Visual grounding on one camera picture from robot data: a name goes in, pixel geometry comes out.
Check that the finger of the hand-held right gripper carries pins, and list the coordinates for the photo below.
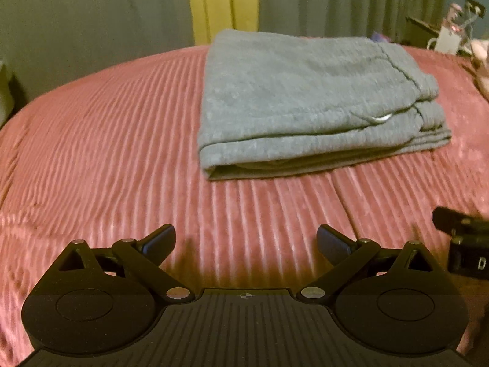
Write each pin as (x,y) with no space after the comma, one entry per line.
(454,221)

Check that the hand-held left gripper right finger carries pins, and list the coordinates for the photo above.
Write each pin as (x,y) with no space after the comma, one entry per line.
(332,244)

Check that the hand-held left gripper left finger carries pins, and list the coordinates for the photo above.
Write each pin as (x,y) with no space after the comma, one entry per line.
(160,242)

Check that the grey pants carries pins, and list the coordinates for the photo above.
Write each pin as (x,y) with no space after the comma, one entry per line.
(305,95)

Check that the red ribbed blanket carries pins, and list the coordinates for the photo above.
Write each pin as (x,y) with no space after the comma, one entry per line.
(114,141)

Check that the pink plush toy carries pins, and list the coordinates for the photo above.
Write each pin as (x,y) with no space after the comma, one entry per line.
(482,61)

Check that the white container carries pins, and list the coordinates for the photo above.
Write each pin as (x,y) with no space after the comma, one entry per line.
(447,40)

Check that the dark nightstand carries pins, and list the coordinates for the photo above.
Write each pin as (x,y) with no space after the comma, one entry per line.
(424,30)

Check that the grey curtain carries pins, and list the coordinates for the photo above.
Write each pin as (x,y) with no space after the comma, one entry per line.
(95,19)
(344,0)

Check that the yellow curtain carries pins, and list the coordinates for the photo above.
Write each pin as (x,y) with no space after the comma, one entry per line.
(223,4)

